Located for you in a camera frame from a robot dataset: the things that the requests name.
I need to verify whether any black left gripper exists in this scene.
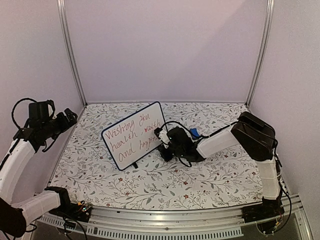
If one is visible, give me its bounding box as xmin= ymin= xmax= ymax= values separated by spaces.
xmin=42 ymin=107 xmax=78 ymax=140

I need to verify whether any blue whiteboard eraser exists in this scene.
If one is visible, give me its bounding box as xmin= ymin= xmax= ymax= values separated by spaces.
xmin=189 ymin=128 xmax=200 ymax=140

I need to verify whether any small blue-framed whiteboard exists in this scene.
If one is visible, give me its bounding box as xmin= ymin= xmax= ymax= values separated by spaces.
xmin=101 ymin=101 xmax=165 ymax=171

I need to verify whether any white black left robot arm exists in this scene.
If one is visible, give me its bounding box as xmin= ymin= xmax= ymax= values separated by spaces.
xmin=0 ymin=98 xmax=78 ymax=238

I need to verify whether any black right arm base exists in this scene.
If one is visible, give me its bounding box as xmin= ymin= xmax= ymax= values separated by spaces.
xmin=241 ymin=198 xmax=285 ymax=235

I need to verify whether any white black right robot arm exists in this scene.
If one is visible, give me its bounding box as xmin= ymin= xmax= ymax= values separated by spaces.
xmin=154 ymin=111 xmax=282 ymax=218

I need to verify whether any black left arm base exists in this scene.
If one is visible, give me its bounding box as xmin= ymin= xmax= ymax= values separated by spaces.
xmin=49 ymin=201 xmax=93 ymax=223

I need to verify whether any floral patterned tablecloth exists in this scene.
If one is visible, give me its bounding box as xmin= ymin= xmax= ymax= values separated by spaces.
xmin=50 ymin=103 xmax=263 ymax=211

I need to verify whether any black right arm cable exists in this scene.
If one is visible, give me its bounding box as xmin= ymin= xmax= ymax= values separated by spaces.
xmin=159 ymin=120 xmax=292 ymax=221

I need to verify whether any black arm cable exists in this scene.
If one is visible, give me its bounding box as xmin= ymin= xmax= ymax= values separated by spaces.
xmin=159 ymin=120 xmax=292 ymax=221
xmin=11 ymin=98 xmax=38 ymax=131

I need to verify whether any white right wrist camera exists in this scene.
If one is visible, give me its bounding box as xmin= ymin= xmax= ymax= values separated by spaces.
xmin=154 ymin=127 xmax=170 ymax=145

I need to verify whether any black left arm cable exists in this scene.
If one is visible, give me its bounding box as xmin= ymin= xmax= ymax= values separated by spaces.
xmin=11 ymin=98 xmax=38 ymax=131

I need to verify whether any aluminium front rail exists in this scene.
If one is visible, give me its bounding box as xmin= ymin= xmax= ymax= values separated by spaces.
xmin=22 ymin=194 xmax=313 ymax=240

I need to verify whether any left aluminium frame post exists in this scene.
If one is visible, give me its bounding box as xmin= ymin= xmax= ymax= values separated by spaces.
xmin=56 ymin=0 xmax=88 ymax=107

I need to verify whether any aluminium frame post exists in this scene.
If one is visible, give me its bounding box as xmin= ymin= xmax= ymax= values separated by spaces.
xmin=56 ymin=0 xmax=88 ymax=107
xmin=245 ymin=0 xmax=275 ymax=109

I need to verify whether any right aluminium frame post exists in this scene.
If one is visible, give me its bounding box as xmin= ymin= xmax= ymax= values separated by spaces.
xmin=245 ymin=0 xmax=275 ymax=109

